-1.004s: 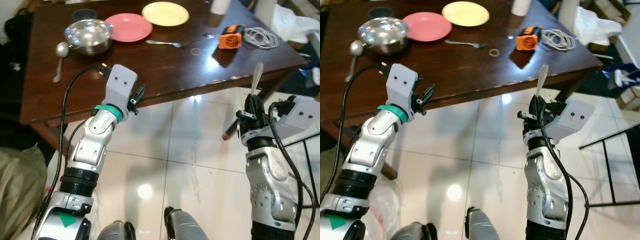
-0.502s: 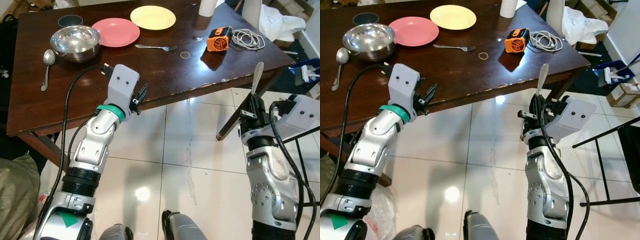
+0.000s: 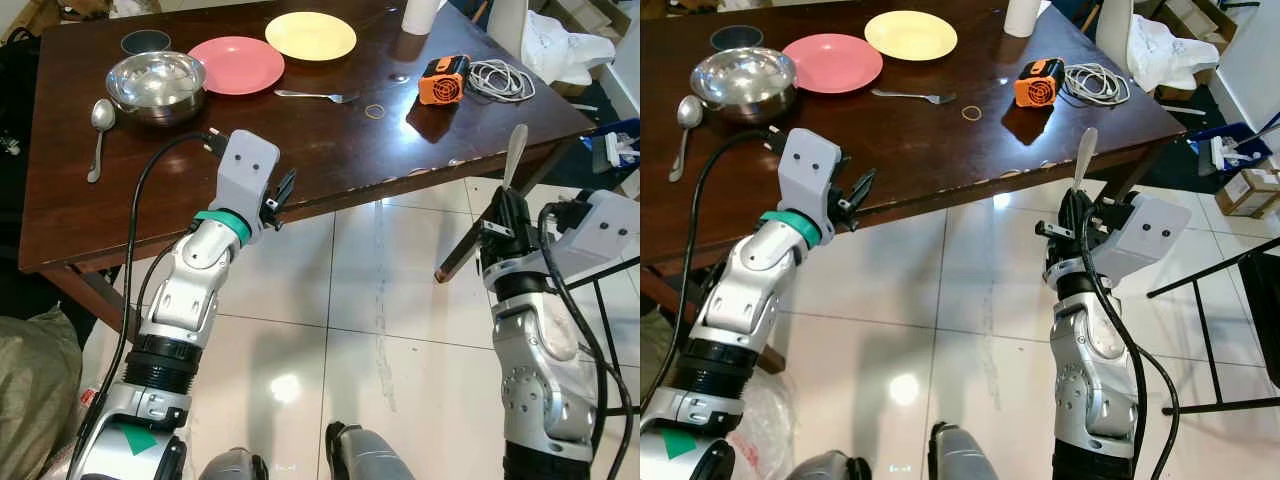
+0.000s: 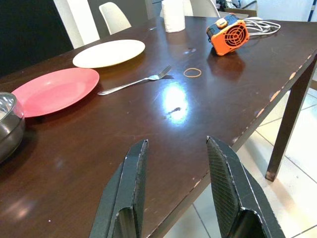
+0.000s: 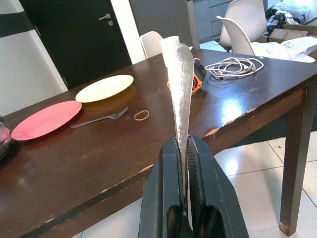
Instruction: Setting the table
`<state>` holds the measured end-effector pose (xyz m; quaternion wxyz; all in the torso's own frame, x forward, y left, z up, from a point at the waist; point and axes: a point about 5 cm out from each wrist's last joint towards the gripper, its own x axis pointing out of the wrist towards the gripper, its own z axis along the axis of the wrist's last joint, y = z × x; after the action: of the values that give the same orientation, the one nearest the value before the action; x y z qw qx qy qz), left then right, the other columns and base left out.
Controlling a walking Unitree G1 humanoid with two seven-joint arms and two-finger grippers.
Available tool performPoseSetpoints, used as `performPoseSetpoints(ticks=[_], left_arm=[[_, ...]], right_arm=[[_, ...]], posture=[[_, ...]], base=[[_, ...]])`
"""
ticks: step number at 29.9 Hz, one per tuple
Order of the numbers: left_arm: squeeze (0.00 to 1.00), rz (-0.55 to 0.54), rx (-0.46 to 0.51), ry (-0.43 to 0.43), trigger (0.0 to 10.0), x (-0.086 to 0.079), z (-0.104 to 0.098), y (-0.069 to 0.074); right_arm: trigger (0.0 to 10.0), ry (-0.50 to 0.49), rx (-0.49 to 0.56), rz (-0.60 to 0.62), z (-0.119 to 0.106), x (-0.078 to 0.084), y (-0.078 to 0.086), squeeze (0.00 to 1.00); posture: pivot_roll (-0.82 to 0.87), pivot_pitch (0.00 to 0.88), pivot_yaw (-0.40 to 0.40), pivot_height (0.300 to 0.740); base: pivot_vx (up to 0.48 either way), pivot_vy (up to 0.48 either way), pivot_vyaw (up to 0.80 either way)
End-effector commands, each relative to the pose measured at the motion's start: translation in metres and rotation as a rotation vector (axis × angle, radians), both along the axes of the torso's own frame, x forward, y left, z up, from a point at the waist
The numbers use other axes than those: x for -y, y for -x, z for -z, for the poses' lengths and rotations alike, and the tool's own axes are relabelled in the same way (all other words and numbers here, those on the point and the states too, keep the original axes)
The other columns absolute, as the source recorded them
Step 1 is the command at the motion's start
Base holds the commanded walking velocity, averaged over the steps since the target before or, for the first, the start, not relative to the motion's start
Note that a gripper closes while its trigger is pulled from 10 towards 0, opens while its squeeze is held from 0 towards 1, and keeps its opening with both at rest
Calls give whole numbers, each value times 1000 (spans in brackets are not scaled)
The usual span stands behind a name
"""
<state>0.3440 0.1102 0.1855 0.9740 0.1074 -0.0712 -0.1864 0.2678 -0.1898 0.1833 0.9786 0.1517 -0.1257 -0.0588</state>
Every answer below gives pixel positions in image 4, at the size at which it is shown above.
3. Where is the white chair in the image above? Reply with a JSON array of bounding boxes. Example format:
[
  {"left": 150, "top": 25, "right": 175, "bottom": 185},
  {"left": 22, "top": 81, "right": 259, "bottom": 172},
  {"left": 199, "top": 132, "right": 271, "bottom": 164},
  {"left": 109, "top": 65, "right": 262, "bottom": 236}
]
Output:
[{"left": 99, "top": 1, "right": 132, "bottom": 35}]

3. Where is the steel bowl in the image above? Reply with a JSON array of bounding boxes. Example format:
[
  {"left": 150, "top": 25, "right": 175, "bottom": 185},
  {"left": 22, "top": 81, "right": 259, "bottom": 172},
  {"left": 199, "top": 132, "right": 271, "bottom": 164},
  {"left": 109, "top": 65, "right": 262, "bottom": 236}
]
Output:
[{"left": 0, "top": 91, "right": 26, "bottom": 164}]

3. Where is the orange rubber band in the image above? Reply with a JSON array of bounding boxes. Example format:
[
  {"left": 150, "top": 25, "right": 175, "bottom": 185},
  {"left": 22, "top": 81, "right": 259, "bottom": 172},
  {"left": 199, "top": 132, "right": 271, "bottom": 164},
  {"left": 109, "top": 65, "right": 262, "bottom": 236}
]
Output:
[{"left": 183, "top": 67, "right": 202, "bottom": 78}]

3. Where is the red plate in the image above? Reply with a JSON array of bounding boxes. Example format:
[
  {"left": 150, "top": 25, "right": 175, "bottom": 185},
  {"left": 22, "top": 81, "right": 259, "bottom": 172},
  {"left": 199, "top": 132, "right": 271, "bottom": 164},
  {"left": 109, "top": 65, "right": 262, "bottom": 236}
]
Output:
[{"left": 11, "top": 67, "right": 100, "bottom": 119}]

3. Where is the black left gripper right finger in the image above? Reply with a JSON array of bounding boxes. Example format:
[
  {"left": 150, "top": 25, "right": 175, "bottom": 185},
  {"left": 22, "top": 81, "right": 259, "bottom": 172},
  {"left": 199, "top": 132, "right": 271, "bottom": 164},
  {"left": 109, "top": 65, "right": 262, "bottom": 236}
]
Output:
[{"left": 206, "top": 135, "right": 287, "bottom": 238}]

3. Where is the silver metal fork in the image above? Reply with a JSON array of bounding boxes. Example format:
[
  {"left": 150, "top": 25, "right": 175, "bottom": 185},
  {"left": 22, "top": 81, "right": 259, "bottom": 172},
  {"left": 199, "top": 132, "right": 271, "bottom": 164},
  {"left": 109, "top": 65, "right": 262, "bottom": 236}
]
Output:
[{"left": 97, "top": 65, "right": 172, "bottom": 96}]

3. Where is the white coiled cable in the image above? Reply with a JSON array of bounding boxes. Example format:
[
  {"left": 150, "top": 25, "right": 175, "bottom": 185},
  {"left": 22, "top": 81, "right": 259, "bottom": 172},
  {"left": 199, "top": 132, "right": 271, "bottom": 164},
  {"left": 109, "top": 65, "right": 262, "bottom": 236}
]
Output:
[{"left": 244, "top": 17, "right": 282, "bottom": 35}]

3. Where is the dark wooden table leg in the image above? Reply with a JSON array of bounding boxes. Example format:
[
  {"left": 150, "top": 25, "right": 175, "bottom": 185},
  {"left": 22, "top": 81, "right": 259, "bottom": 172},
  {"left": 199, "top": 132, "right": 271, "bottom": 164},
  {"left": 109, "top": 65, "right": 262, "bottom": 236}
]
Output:
[{"left": 264, "top": 63, "right": 317, "bottom": 182}]

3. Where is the white paper towel roll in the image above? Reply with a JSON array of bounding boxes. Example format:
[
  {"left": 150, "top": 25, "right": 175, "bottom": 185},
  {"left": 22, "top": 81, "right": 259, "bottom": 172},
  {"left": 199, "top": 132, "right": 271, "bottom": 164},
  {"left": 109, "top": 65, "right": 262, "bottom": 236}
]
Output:
[{"left": 162, "top": 0, "right": 186, "bottom": 33}]

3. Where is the orange and black small fan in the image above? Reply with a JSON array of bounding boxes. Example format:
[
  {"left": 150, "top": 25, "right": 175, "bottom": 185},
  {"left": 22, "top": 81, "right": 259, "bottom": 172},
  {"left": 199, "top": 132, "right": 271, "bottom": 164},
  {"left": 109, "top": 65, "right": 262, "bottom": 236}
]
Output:
[{"left": 206, "top": 14, "right": 250, "bottom": 57}]

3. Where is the white plate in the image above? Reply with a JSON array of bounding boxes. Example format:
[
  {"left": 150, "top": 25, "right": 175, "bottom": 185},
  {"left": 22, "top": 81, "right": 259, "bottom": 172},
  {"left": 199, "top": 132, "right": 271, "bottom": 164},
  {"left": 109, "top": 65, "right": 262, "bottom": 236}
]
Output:
[{"left": 72, "top": 39, "right": 146, "bottom": 69}]

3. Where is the open cardboard box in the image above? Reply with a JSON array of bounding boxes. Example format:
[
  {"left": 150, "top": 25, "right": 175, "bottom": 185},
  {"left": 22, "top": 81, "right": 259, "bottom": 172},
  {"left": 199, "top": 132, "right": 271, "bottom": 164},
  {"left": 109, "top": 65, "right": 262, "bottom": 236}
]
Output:
[{"left": 224, "top": 7, "right": 258, "bottom": 19}]

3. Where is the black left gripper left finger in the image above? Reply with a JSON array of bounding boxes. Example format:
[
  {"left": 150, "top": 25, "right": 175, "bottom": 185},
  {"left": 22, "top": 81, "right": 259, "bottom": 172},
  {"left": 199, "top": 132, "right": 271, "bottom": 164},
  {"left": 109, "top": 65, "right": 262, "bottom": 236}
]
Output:
[{"left": 89, "top": 138, "right": 150, "bottom": 238}]

